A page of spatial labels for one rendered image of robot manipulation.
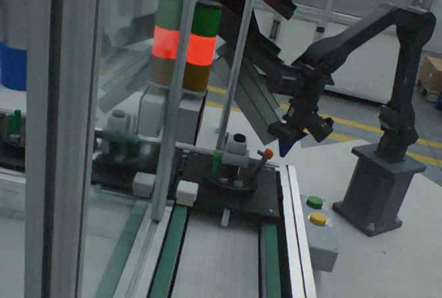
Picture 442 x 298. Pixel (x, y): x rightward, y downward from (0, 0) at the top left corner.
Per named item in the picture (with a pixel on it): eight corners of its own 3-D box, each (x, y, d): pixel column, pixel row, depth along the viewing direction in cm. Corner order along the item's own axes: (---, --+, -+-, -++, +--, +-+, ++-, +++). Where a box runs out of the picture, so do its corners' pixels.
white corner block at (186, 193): (196, 197, 109) (198, 183, 107) (193, 208, 105) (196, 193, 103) (176, 193, 109) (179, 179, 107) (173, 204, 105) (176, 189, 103)
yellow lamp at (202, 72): (208, 85, 88) (212, 60, 86) (205, 93, 83) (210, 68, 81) (181, 79, 88) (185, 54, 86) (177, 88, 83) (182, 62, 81)
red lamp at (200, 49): (212, 60, 86) (217, 34, 84) (210, 67, 81) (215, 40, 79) (186, 54, 86) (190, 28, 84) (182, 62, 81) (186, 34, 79)
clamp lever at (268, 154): (256, 174, 115) (273, 151, 112) (256, 178, 113) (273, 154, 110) (244, 167, 114) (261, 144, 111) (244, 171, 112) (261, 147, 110)
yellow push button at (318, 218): (323, 220, 110) (326, 212, 109) (326, 229, 106) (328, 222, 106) (307, 216, 110) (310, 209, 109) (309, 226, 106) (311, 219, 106)
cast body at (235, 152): (246, 160, 115) (253, 135, 112) (246, 168, 111) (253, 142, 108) (214, 153, 115) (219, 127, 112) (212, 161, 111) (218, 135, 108)
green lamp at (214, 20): (217, 33, 84) (222, 6, 82) (215, 39, 79) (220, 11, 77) (190, 27, 84) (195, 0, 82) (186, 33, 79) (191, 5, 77)
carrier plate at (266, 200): (273, 173, 127) (275, 166, 126) (277, 224, 105) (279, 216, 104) (188, 156, 127) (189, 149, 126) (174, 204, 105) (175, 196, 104)
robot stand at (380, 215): (402, 226, 132) (427, 166, 123) (369, 237, 123) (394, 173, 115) (363, 198, 142) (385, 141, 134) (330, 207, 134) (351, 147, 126)
